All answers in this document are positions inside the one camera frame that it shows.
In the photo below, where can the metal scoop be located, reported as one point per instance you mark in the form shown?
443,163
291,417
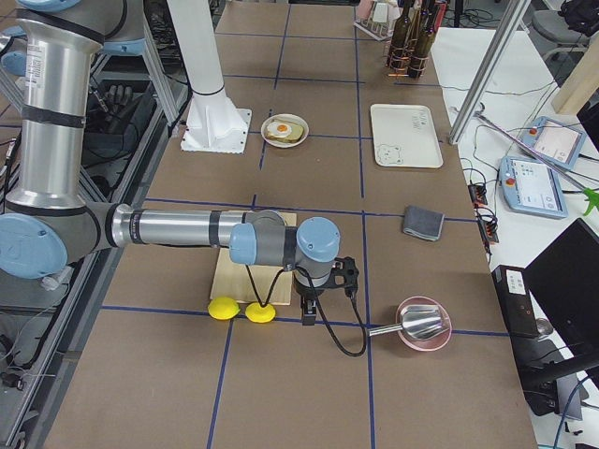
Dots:
416,322

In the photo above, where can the black computer box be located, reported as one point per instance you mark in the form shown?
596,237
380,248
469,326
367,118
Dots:
515,302

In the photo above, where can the black monitor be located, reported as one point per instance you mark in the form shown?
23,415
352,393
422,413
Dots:
564,282

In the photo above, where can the aluminium frame post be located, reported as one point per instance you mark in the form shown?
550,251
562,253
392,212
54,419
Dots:
507,27

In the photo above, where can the teach pendant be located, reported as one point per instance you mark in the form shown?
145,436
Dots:
531,187
559,142

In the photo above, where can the grey folded cloth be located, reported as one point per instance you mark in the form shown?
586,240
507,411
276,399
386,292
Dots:
422,223

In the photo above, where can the wooden cutting board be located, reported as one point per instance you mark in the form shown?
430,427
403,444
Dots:
232,280

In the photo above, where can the teach pendant far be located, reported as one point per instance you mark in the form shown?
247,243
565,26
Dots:
559,142

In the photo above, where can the yellow lemon right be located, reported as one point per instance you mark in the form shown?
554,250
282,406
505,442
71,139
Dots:
260,315

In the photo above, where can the white round plate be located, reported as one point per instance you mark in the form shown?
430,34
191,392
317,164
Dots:
285,117

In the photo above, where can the cream rectangular tray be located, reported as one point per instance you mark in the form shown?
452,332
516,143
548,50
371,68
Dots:
404,136

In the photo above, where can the white pedestal column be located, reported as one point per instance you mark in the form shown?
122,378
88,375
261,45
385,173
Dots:
213,123

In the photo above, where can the yellow lemon left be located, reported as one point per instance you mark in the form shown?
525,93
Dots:
223,308

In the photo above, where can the bottom toast slice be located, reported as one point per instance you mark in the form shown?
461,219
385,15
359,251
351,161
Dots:
297,134

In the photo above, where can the pink bowl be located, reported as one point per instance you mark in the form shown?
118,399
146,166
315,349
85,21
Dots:
430,345

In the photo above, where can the fried egg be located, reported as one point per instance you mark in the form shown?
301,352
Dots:
277,129

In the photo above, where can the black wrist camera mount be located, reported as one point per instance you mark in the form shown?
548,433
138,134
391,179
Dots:
344,275

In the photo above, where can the brown wine bottle front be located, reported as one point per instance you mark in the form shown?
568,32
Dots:
423,38

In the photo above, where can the yellow lemon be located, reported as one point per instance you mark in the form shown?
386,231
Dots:
223,308
260,315

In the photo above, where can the brown wine bottle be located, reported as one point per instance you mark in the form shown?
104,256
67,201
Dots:
400,33
423,38

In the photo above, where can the brown wine bottle back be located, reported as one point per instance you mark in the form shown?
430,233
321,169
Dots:
400,33

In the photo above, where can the teach pendant near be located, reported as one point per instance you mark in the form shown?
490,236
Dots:
531,187

